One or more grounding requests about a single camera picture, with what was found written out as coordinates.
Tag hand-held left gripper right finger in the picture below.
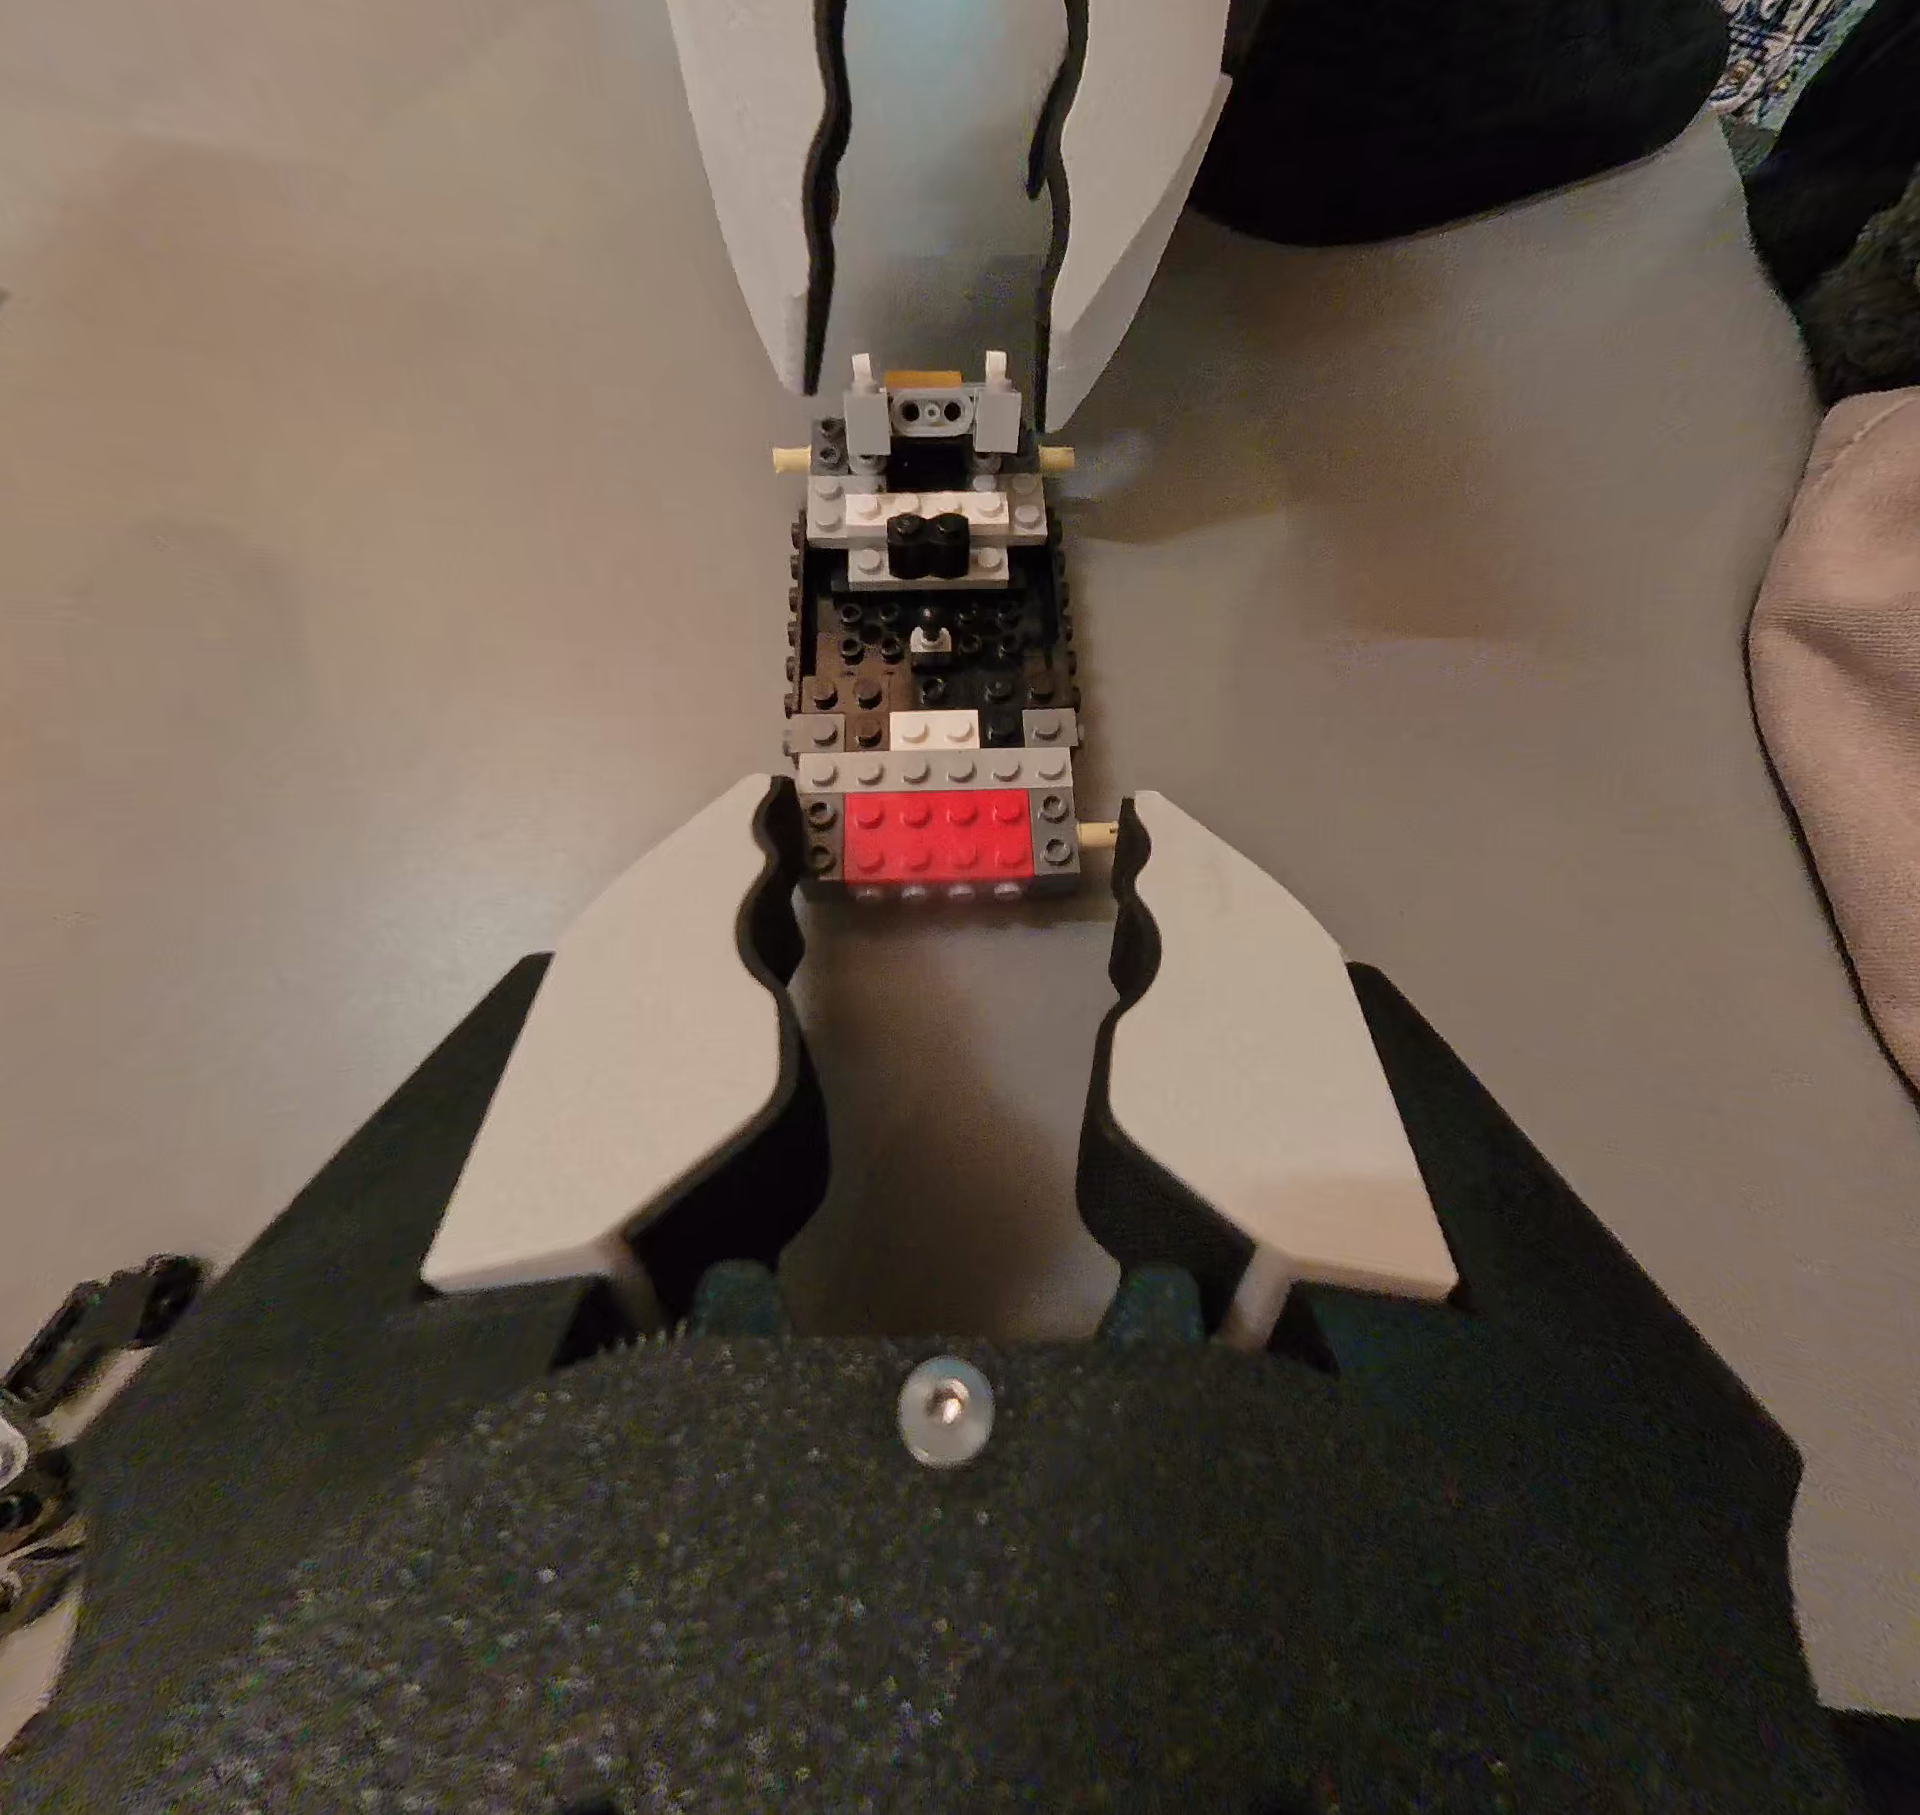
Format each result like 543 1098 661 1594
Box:
1076 790 1460 1352

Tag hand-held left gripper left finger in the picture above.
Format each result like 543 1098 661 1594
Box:
419 774 832 1322

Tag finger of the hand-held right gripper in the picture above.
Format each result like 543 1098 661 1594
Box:
1024 0 1249 435
659 0 854 397

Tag toy brick car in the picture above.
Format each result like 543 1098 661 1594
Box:
768 351 1123 906

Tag white desk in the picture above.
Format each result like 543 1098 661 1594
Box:
0 0 1920 1720

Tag person's beige garment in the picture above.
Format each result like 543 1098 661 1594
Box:
1745 391 1920 1098

